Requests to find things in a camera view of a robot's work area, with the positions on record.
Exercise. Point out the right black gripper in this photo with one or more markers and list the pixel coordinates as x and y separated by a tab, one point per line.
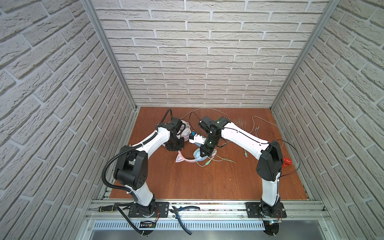
208	151

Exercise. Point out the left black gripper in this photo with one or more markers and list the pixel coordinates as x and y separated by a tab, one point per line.
172	147

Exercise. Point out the pink blue cat-ear headphones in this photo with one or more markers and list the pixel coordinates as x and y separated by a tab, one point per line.
191	153

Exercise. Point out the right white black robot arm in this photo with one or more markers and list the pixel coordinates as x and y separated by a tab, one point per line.
268	154

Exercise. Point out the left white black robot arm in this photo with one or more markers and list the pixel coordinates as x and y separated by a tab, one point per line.
131	169

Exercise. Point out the white headphones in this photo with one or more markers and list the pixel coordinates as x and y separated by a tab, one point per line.
185	130

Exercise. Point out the red small object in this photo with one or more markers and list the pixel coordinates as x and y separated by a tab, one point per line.
287	162

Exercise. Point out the black yellow screwdriver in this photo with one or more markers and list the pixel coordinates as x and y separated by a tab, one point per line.
109	208

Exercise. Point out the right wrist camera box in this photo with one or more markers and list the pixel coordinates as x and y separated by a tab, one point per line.
197	139

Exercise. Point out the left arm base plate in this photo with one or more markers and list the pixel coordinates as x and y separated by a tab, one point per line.
151	211

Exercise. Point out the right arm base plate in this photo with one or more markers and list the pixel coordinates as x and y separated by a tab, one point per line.
262	210

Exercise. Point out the aluminium front rail frame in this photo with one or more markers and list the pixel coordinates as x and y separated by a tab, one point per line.
205	215

